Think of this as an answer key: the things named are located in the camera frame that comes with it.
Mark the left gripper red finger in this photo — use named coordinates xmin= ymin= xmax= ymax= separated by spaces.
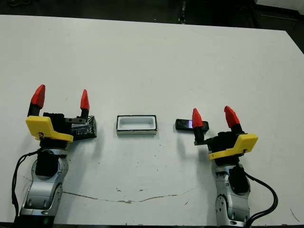
xmin=27 ymin=84 xmax=47 ymax=117
xmin=79 ymin=89 xmax=90 ymax=119

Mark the black box lid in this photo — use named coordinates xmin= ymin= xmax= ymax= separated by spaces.
xmin=71 ymin=115 xmax=98 ymax=142

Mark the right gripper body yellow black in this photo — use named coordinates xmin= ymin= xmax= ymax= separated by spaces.
xmin=193 ymin=130 xmax=259 ymax=166

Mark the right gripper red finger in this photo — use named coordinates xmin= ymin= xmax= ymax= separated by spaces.
xmin=191 ymin=108 xmax=206 ymax=142
xmin=224 ymin=105 xmax=244 ymax=134

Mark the white-lined camera box base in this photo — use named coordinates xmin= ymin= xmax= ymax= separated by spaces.
xmin=116 ymin=114 xmax=158 ymax=136

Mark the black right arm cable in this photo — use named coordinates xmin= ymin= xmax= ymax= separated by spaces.
xmin=243 ymin=171 xmax=279 ymax=226

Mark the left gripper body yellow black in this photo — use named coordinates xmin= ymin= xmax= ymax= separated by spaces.
xmin=25 ymin=112 xmax=87 ymax=149

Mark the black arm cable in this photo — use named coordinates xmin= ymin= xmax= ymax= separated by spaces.
xmin=243 ymin=171 xmax=279 ymax=226
xmin=11 ymin=149 xmax=45 ymax=218

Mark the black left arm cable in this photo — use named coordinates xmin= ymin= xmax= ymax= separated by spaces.
xmin=11 ymin=149 xmax=45 ymax=218

